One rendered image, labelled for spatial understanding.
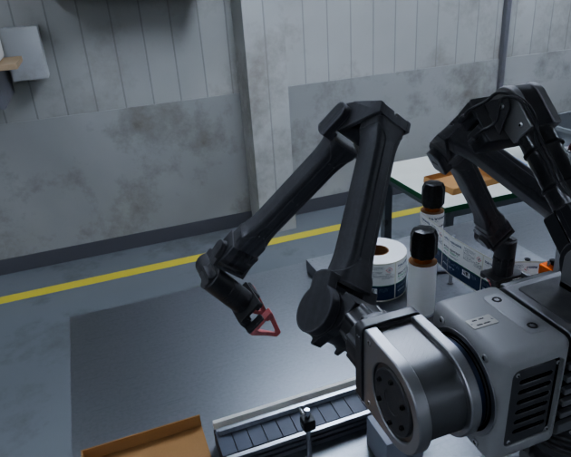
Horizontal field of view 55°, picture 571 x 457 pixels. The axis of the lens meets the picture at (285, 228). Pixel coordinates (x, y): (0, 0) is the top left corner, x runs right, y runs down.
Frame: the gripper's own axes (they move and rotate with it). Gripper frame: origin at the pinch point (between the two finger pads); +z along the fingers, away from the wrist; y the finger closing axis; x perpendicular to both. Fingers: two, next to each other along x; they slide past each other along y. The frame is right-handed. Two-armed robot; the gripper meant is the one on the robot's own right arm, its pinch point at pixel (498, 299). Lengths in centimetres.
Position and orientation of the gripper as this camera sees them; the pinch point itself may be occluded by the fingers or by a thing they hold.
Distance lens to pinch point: 171.0
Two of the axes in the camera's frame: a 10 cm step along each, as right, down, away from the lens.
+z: 0.6, 9.0, 4.3
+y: -9.4, 2.0, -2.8
